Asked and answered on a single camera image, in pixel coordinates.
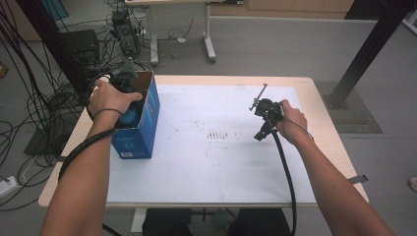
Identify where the blue plastic bottle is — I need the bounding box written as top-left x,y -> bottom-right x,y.
118,103 -> 141,130

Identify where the grey tape strip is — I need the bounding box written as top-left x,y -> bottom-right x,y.
347,174 -> 369,185

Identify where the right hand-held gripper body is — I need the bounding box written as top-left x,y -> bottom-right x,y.
249,83 -> 284,128

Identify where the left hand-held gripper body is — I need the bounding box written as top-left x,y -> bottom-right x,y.
109,57 -> 146,95

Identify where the blue cardboard box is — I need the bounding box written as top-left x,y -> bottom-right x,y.
111,70 -> 161,160

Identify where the person's left leg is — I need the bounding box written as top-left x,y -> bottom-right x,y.
142,207 -> 195,236

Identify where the person's right hand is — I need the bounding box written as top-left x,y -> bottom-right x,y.
276,98 -> 309,146

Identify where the thick black right gripper cable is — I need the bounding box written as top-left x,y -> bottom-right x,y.
269,128 -> 298,236

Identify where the grey computer tower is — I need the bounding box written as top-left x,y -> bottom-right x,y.
111,9 -> 143,57

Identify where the thick black gripper cable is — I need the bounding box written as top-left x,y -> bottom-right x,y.
269,128 -> 298,236
57,128 -> 118,183

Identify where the person's left hand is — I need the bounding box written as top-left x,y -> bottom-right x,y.
88,79 -> 144,118

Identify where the tangle of black cables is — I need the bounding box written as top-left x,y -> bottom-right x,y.
0,0 -> 195,211

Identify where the white desk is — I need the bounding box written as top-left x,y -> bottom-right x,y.
125,0 -> 246,65

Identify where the thick black left gripper cable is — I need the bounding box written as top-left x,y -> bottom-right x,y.
57,128 -> 118,183

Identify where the black case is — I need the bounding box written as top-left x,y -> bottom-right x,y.
60,29 -> 101,67

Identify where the black metal stand post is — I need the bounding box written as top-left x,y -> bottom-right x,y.
323,0 -> 417,110
15,0 -> 90,96

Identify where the white table mat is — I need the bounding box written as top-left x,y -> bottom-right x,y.
107,84 -> 317,205

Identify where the person's right leg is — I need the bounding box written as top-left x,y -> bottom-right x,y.
228,207 -> 293,236

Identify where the white table leg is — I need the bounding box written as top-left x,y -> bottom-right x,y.
129,207 -> 149,236

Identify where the thin black wristband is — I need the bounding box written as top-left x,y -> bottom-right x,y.
92,107 -> 124,121

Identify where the thin black wire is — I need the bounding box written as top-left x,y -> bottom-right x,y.
282,116 -> 315,142

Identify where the white power strip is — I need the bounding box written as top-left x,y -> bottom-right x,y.
0,175 -> 18,199

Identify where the person's leg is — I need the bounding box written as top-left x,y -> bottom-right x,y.
142,207 -> 195,236
228,207 -> 293,236

